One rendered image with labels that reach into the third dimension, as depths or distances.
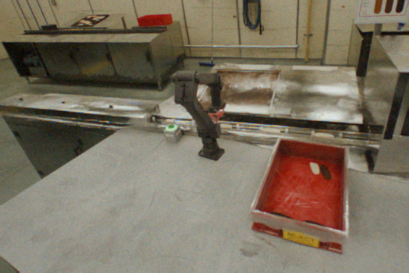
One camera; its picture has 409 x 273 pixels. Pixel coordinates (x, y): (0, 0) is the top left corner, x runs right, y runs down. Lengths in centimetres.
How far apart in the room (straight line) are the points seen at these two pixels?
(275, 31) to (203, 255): 447
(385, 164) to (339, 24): 363
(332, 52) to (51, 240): 442
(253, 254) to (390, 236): 48
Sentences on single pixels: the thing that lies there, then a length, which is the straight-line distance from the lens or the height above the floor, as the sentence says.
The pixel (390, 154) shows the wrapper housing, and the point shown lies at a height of 94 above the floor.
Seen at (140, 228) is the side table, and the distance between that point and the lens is 114.
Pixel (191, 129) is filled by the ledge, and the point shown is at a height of 86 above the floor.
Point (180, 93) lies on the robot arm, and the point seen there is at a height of 126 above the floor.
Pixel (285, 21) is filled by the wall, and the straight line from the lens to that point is 501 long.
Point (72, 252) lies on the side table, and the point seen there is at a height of 82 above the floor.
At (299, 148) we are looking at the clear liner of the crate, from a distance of 128.
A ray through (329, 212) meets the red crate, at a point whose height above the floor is 82.
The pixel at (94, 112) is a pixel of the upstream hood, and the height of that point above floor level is 92.
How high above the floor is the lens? 166
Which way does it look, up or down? 30 degrees down
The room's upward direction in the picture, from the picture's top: 5 degrees counter-clockwise
